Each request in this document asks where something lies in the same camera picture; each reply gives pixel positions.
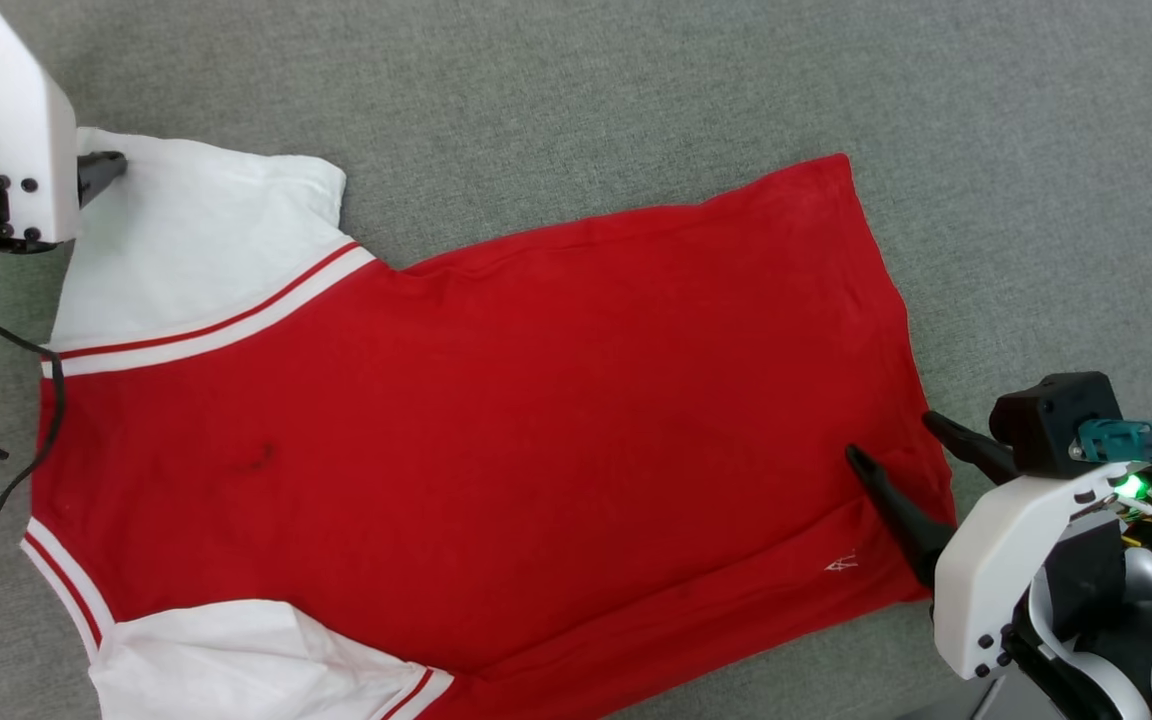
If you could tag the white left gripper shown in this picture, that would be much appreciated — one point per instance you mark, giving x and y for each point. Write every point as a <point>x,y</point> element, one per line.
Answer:
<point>21,130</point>

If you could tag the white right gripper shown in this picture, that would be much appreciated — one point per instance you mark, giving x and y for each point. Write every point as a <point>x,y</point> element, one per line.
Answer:
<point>981,580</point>

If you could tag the red and white jersey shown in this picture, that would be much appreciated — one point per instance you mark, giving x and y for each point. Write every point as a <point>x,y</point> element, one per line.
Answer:
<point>486,420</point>

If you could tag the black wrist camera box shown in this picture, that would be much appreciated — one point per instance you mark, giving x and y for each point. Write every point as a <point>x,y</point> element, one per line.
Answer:
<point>1046,420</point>

